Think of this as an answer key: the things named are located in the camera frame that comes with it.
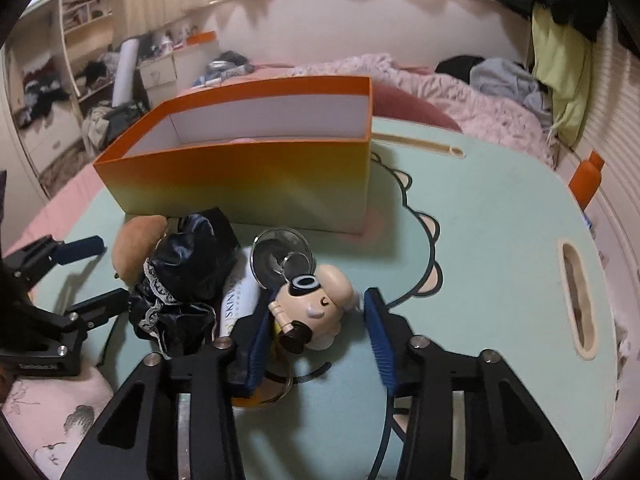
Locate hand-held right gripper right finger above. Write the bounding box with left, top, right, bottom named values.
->
left=364, top=287, right=583, bottom=480

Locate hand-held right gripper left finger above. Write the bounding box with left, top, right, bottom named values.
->
left=60, top=305, right=273, bottom=480

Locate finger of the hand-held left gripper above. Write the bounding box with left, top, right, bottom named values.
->
left=65, top=287, right=132, bottom=331
left=5, top=235, right=107, bottom=291

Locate white patterned paper packet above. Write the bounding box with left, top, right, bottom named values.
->
left=214, top=255, right=273, bottom=346

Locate brown plush toy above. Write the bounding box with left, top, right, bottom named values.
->
left=111, top=215, right=170, bottom=282

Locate cream cartoon figurine toy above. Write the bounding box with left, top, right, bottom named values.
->
left=268, top=263, right=356, bottom=353

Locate black satin cloth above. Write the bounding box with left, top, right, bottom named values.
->
left=127, top=207, right=240, bottom=361

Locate clear wine glass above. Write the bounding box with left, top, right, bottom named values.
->
left=248, top=228, right=316, bottom=291

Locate orange cardboard box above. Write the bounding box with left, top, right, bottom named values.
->
left=93, top=76, right=374, bottom=235

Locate pink bed sheet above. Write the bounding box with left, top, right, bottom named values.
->
left=0, top=160, right=126, bottom=261

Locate pink floral pillow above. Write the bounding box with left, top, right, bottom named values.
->
left=0, top=365, right=113, bottom=471

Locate black bag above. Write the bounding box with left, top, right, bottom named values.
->
left=82, top=100, right=151, bottom=161

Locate white bookshelf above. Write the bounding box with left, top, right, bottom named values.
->
left=5, top=0, right=118, bottom=171

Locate white paper roll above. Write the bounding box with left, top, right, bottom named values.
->
left=112, top=40, right=138, bottom=108

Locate white bedside cabinet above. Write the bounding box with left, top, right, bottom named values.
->
left=139, top=55, right=178, bottom=106

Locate dark red cushion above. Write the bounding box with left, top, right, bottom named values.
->
left=372, top=82, right=463, bottom=133

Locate pink floral blanket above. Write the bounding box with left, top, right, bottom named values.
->
left=250, top=53, right=556, bottom=168

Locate orange bottle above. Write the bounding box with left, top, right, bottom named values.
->
left=570, top=151, right=606, bottom=209

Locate black garment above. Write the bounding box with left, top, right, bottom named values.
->
left=435, top=55, right=488, bottom=81

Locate grey garment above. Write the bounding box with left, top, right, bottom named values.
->
left=470, top=57, right=553, bottom=126

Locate yellow-green cloth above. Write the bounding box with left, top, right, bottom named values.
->
left=530, top=2, right=593, bottom=148

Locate black cable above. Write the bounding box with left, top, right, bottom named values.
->
left=370, top=410, right=407, bottom=480

